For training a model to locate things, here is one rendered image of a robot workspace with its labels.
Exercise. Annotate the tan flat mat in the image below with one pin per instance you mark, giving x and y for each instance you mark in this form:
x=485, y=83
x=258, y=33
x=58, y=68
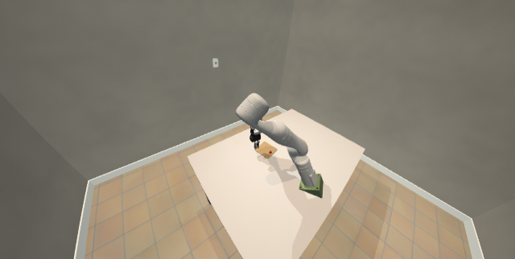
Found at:
x=265, y=148

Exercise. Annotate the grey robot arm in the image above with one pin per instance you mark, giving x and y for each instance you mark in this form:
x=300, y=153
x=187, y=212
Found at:
x=252, y=110

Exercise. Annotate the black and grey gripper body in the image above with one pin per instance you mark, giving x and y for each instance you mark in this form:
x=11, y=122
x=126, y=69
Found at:
x=253, y=137

